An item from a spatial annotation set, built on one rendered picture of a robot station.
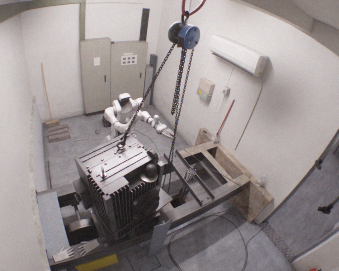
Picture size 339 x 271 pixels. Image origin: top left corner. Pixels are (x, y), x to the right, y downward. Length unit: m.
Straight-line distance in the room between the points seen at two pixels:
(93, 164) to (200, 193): 1.49
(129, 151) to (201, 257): 1.90
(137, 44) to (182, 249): 3.78
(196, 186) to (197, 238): 0.83
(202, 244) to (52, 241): 1.92
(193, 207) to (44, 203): 1.74
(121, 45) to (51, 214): 3.23
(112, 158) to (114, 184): 0.22
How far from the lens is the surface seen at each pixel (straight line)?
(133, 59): 4.29
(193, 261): 2.80
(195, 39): 1.20
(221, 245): 3.00
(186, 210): 2.31
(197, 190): 2.49
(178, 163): 2.70
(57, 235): 2.23
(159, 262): 2.70
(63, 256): 2.13
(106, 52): 4.05
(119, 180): 1.27
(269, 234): 3.45
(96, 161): 1.39
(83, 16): 3.96
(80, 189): 1.54
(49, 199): 2.47
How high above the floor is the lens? 2.63
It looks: 39 degrees down
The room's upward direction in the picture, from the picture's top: 11 degrees clockwise
